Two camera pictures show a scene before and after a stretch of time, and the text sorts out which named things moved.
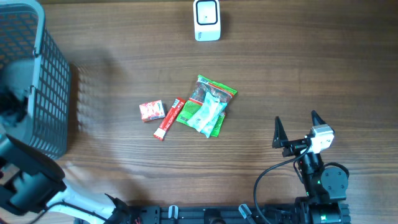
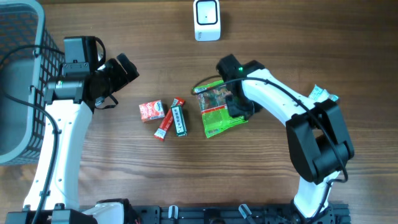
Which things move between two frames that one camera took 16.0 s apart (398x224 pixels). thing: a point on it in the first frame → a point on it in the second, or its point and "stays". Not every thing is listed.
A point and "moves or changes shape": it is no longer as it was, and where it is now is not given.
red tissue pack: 152,110 stays
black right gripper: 297,145 → 234,104
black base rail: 212,214 stays
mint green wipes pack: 205,118 → 319,94
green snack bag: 202,86 moves or changes shape
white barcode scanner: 207,20 stays
